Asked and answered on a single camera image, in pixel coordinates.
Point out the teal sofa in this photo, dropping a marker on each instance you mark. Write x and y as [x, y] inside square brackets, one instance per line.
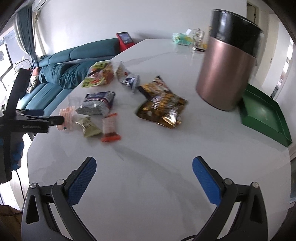
[61, 72]

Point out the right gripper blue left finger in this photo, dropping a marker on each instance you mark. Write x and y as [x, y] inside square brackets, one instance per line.
[38, 222]

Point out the blue grey seed bag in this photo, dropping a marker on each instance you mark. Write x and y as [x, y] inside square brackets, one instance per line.
[99, 103]

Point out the pink striped snack packet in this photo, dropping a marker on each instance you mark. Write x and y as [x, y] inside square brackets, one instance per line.
[69, 114]

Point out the white blue small packet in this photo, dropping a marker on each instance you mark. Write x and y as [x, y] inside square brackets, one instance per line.
[127, 78]

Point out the beige small snack packet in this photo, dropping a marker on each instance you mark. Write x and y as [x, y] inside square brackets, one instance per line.
[88, 127]

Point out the brown gold snack bag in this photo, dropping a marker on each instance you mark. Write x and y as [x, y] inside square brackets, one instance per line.
[164, 109]

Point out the clear glass jar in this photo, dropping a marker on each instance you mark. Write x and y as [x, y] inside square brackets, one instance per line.
[198, 37]

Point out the teal curtain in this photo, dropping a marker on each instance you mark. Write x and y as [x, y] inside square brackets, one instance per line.
[24, 26]

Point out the teal tissue pack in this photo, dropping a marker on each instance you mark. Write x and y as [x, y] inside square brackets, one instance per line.
[181, 39]

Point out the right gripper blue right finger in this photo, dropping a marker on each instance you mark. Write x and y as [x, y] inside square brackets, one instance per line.
[250, 222]

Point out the gold black snack bag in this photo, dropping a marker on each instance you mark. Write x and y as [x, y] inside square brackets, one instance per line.
[154, 88]

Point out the rose gold cylindrical bin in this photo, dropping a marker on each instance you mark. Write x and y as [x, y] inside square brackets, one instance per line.
[229, 59]

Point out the green orange snack bag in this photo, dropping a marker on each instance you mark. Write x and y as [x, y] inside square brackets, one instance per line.
[100, 73]

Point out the green tray box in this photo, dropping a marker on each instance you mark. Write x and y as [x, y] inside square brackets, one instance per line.
[261, 113]

